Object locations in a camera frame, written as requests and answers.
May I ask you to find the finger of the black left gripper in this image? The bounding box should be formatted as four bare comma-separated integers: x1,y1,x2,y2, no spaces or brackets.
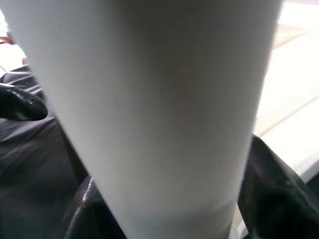
0,83,48,122

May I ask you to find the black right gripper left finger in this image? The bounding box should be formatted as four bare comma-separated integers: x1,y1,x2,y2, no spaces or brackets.
62,174,128,239

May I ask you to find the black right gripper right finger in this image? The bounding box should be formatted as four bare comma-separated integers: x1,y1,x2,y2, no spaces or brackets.
238,135,319,239

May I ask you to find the white plastic children table top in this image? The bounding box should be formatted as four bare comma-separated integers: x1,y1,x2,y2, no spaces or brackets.
230,1,319,239

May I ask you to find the white plastic table leg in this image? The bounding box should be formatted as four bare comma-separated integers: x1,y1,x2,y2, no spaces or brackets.
4,0,284,239

